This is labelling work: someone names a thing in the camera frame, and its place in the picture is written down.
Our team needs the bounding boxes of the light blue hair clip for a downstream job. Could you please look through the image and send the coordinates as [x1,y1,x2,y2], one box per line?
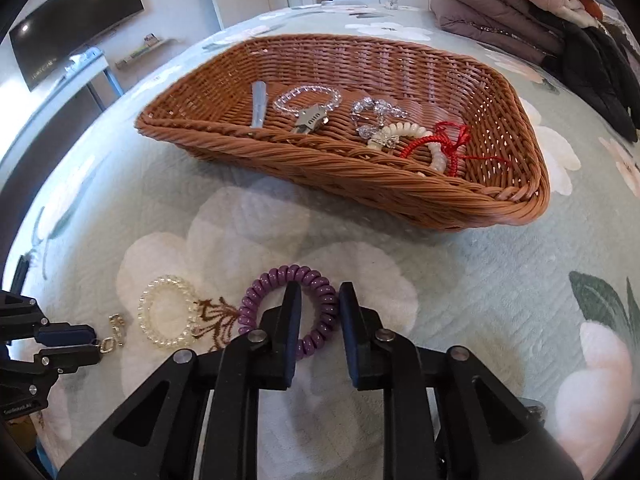
[250,81,270,130]

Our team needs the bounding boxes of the clear bead bracelet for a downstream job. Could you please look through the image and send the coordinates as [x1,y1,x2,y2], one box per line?
[272,83,344,117]

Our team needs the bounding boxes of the silver hair clip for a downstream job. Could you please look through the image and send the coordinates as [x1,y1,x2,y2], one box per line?
[291,104,329,134]

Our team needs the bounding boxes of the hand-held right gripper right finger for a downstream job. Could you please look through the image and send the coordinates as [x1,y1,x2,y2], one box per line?
[339,281,583,480]

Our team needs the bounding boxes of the wooden wall shelf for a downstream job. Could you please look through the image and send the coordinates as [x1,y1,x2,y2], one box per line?
[116,36,178,68]

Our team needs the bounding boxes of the red string bracelet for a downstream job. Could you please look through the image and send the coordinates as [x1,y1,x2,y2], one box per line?
[399,120,473,167]

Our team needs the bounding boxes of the purple spiral hair tie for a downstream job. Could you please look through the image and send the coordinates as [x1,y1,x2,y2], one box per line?
[238,264,341,359]

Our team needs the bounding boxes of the black jacket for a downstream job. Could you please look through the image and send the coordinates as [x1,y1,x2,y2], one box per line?
[542,20,640,142]

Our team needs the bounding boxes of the white desk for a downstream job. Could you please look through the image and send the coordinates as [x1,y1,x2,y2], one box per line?
[64,46,127,111]

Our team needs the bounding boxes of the crystal butterfly charm bracelet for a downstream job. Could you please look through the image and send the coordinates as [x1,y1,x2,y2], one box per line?
[350,96,407,150]

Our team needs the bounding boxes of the cream spiral hair tie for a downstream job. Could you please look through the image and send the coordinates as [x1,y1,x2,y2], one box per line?
[366,122,447,177]

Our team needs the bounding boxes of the brown wicker basket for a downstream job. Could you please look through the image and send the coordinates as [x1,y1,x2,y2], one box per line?
[134,34,552,232]

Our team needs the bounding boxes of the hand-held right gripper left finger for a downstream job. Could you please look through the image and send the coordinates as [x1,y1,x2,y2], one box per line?
[57,281,303,480]

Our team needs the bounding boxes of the gold earrings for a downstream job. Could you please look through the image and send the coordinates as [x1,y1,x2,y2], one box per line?
[100,312,127,354]

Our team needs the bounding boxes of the black television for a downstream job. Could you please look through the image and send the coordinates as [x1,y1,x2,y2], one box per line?
[9,0,146,92]

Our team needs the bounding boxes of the yellowish bead bracelet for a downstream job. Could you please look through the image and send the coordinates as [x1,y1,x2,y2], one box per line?
[137,274,199,349]

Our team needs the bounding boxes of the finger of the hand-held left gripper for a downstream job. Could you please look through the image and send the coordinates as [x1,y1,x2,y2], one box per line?
[0,344,102,386]
[0,294,96,347]

